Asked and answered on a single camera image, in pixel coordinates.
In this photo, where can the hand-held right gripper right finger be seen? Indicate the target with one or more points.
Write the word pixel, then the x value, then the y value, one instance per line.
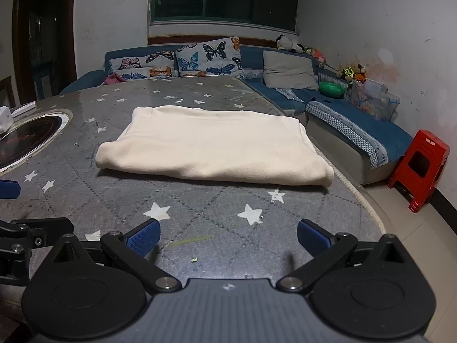
pixel 313 237

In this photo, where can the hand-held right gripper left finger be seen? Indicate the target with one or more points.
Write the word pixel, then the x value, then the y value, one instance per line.
pixel 144 237

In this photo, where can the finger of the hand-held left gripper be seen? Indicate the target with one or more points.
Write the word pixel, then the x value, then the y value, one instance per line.
pixel 9 189
pixel 43 232

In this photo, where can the cream sweatshirt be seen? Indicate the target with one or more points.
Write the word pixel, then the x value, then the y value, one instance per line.
pixel 214 143

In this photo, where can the round built-in induction cooker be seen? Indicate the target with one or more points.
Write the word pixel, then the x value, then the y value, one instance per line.
pixel 32 135

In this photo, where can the grey star print tablecloth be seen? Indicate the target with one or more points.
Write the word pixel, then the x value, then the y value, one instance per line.
pixel 214 207

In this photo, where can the white tube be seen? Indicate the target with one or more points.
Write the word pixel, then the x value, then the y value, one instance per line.
pixel 23 109

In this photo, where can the wooden chair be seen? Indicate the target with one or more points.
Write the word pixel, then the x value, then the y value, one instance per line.
pixel 7 89

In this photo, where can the red plastic stool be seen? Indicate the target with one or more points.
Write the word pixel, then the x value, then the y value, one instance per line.
pixel 428 143

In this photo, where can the green plastic bowl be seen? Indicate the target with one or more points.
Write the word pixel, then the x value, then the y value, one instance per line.
pixel 331 88

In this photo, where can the clear plastic storage box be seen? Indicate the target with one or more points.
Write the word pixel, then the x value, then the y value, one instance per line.
pixel 375 100

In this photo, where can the pink cloth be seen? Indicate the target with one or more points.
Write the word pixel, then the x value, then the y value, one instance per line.
pixel 114 79

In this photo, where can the yellow green plush toy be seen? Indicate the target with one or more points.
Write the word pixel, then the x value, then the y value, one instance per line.
pixel 347 72

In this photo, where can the grey cushion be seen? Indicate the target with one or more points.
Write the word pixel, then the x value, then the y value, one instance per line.
pixel 289 69

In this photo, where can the orange plush toy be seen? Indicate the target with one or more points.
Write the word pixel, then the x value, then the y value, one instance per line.
pixel 360 73

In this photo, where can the butterfly print cushion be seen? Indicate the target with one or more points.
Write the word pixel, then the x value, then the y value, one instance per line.
pixel 207 57
pixel 142 65

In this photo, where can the pink plush toy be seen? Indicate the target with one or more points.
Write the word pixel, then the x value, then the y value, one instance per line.
pixel 319 56

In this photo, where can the blue corner sofa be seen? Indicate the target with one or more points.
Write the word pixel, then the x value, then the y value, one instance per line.
pixel 250 57

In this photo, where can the black and white plush toy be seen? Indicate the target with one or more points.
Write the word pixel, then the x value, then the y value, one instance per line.
pixel 285 43

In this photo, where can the blue furniture frame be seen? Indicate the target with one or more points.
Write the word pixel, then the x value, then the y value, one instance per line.
pixel 43 78

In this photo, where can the brown wooden door frame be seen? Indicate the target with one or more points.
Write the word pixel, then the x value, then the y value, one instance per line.
pixel 69 35

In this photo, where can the brown wooden wall board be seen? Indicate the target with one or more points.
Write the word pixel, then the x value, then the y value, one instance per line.
pixel 257 41

